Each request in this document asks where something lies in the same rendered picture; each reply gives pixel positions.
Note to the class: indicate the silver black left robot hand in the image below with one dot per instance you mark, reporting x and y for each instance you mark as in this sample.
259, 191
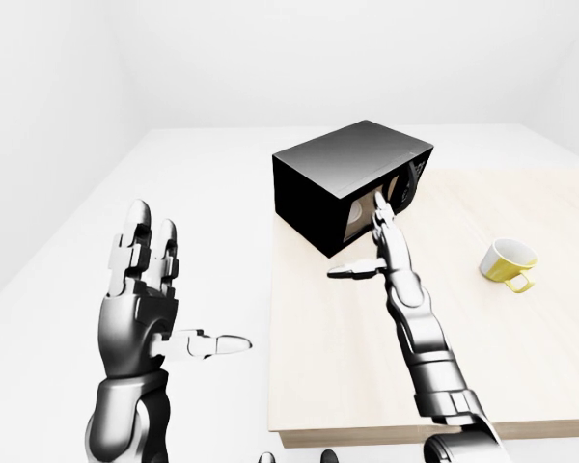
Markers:
125, 333

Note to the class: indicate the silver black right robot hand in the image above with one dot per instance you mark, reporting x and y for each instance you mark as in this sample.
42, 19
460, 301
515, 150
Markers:
396, 255

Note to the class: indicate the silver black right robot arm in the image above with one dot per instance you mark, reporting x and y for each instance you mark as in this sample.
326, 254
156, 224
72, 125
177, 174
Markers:
439, 366

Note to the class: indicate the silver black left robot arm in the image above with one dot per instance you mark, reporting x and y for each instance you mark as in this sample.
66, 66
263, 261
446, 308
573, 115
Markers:
120, 415

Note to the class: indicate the microwave door with window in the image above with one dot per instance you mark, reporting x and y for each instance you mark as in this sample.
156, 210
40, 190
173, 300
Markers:
362, 231

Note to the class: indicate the black microwave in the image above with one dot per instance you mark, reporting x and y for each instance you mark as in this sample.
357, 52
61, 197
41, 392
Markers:
309, 193

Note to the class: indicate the white plate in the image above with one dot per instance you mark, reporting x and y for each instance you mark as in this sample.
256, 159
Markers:
356, 212

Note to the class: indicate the yellow and white mug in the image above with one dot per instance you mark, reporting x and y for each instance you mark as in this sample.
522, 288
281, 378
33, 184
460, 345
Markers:
499, 267

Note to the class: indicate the small dark rounded shape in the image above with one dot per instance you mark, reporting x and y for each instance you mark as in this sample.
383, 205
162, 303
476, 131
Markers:
266, 458
329, 456

